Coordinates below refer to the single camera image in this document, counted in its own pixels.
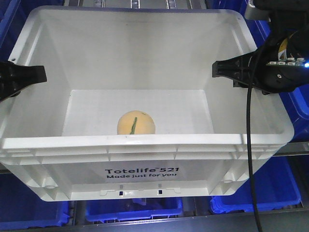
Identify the metal shelf front rail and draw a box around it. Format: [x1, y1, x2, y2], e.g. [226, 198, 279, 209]
[274, 142, 309, 157]

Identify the yellow round plush toy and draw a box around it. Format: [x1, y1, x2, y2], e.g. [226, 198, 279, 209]
[117, 110, 156, 135]

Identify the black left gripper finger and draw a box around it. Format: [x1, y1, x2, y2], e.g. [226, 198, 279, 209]
[0, 61, 47, 101]

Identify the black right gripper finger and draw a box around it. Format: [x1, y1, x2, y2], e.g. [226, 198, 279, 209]
[211, 52, 255, 87]

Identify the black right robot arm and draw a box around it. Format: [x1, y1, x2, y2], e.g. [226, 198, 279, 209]
[212, 0, 309, 94]

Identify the blue bin lower middle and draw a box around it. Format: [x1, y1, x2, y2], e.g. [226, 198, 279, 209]
[85, 197, 183, 223]

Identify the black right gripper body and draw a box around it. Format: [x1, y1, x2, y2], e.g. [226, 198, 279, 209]
[253, 29, 309, 95]

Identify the blue bin top left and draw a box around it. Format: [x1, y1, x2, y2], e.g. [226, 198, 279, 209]
[0, 0, 64, 61]

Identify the blue bin lower left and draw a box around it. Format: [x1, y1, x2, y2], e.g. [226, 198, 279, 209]
[0, 174, 70, 231]

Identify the white plastic tote box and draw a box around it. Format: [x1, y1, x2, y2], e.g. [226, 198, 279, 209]
[0, 6, 295, 203]

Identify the black hanging cable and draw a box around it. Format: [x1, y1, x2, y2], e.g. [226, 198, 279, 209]
[246, 31, 264, 232]

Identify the blue bin lower right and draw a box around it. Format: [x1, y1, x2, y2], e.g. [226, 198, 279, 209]
[210, 157, 301, 214]

